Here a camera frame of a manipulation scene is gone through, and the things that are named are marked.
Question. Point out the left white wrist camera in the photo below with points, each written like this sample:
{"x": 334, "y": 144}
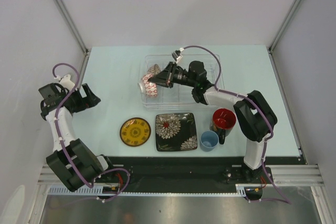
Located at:
{"x": 65, "y": 81}

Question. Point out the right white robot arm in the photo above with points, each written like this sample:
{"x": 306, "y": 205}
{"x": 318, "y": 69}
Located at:
{"x": 251, "y": 112}

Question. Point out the blue patterned bowl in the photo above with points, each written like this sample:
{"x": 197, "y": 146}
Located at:
{"x": 148, "y": 88}

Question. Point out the yellow round plate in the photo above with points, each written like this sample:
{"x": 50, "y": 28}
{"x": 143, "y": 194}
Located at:
{"x": 135, "y": 132}

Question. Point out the black floral square plate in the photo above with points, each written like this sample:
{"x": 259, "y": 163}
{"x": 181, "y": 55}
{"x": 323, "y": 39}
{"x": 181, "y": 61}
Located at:
{"x": 175, "y": 132}

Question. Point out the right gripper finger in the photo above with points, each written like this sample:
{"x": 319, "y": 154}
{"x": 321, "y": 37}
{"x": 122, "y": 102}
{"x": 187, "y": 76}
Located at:
{"x": 162, "y": 83}
{"x": 165, "y": 73}

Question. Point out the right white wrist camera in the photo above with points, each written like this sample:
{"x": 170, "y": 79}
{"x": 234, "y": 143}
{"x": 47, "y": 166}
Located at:
{"x": 177, "y": 55}

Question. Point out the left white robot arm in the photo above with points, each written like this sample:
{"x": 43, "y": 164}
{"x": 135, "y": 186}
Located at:
{"x": 71, "y": 160}

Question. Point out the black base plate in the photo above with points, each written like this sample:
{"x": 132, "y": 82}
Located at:
{"x": 184, "y": 174}

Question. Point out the grey cable duct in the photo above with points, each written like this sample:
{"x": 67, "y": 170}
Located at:
{"x": 59, "y": 190}

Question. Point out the red-white patterned bowl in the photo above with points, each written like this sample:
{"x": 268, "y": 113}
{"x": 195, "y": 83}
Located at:
{"x": 154, "y": 69}

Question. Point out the light blue cup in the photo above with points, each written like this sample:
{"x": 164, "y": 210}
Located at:
{"x": 208, "y": 141}

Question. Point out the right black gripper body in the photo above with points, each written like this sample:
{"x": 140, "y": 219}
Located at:
{"x": 180, "y": 76}

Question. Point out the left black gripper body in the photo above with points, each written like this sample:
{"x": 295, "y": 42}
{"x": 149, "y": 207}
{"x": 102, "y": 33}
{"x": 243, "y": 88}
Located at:
{"x": 76, "y": 102}

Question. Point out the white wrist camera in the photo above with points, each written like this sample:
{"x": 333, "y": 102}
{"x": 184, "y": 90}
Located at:
{"x": 65, "y": 81}
{"x": 177, "y": 55}

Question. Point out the red black mug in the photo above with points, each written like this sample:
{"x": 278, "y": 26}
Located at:
{"x": 223, "y": 121}

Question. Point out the clear wire dish rack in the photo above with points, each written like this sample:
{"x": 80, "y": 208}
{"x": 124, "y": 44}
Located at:
{"x": 206, "y": 70}

